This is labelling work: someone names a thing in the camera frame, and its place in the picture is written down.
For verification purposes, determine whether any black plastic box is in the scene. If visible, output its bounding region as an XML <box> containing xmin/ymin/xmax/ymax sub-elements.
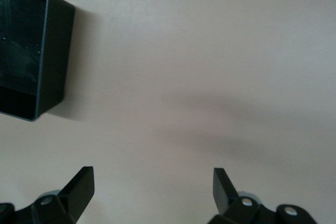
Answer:
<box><xmin>0</xmin><ymin>0</ymin><xmax>76</xmax><ymax>123</ymax></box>

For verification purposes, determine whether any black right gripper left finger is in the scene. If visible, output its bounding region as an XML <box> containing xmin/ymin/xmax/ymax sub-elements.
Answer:
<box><xmin>30</xmin><ymin>166</ymin><xmax>96</xmax><ymax>224</ymax></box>

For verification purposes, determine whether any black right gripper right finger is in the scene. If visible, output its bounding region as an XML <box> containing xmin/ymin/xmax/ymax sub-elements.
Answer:
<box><xmin>207</xmin><ymin>167</ymin><xmax>264</xmax><ymax>224</ymax></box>

